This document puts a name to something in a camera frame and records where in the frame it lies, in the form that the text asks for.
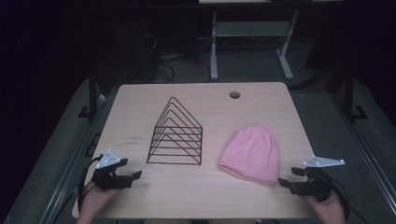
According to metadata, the white metal desk frame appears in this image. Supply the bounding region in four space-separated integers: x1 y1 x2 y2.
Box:
209 8 300 81

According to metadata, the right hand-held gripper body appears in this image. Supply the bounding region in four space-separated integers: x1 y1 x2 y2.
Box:
289 155 346 203

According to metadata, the aluminium floor rail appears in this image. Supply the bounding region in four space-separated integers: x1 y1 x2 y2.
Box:
330 92 396 217
38 92 108 224

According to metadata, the black metal stand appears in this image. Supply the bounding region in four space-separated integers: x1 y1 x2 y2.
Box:
77 66 106 119
341 62 370 121

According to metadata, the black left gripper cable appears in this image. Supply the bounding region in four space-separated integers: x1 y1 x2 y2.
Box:
77 153 105 213

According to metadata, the person's left hand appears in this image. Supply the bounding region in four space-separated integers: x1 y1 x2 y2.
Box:
77 181 121 222

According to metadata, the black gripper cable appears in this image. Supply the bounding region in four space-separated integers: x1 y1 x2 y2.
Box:
323 172 372 224
77 153 105 213

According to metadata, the pink knit beanie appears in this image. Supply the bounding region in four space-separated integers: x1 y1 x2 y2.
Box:
217 125 280 185

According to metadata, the black wire file rack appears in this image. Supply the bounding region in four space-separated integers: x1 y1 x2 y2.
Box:
146 96 204 166

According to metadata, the person's right hand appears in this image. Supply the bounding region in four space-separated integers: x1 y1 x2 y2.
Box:
305 190 347 222

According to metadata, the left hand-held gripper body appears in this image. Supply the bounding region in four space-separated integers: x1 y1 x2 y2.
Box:
91 148 134 191

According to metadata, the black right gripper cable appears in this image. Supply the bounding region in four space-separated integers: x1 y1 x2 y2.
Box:
323 172 372 224

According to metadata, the bundle of floor cables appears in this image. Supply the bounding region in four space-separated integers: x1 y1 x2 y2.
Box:
143 32 213 84

